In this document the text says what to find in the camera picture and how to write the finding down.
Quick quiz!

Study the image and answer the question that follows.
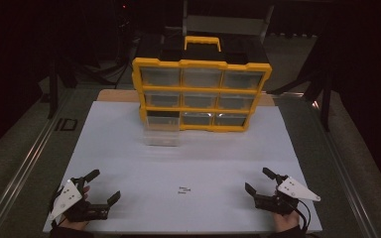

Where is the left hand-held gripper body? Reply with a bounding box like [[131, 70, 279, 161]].
[[47, 178, 110, 223]]

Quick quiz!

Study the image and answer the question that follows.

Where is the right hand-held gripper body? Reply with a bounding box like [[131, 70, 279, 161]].
[[254, 175, 322, 216]]

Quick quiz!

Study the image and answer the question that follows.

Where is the clear plastic organizer drawer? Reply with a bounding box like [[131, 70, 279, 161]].
[[143, 112, 183, 148]]

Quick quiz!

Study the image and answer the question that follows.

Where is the yellow black organizer cabinet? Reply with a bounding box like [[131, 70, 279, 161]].
[[131, 33, 274, 134]]

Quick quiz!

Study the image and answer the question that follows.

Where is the person's left hand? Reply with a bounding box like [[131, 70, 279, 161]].
[[58, 185, 92, 230]]

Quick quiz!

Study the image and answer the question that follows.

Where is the person's right hand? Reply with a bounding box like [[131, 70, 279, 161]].
[[273, 209, 302, 233]]

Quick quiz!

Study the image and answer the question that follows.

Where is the white board mat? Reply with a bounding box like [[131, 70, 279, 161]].
[[42, 100, 323, 234]]

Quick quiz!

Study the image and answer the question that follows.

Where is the black tripod stand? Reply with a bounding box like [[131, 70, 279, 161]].
[[267, 33, 333, 133]]

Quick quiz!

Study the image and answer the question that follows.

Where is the grid of clear drawers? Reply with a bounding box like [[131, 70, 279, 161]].
[[140, 65, 266, 127]]

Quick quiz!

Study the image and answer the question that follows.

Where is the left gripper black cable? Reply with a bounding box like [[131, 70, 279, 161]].
[[49, 185, 64, 229]]

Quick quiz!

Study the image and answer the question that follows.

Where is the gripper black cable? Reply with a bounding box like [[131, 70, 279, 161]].
[[291, 197, 313, 233], [49, 185, 64, 229]]

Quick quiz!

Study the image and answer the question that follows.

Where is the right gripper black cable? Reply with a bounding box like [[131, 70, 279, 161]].
[[291, 197, 313, 233]]

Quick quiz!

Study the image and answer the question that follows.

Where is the metal floor rail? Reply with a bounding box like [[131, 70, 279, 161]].
[[306, 95, 380, 238], [0, 88, 75, 238]]

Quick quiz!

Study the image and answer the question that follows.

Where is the yellow carry handle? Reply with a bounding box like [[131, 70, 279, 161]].
[[184, 35, 222, 53]]

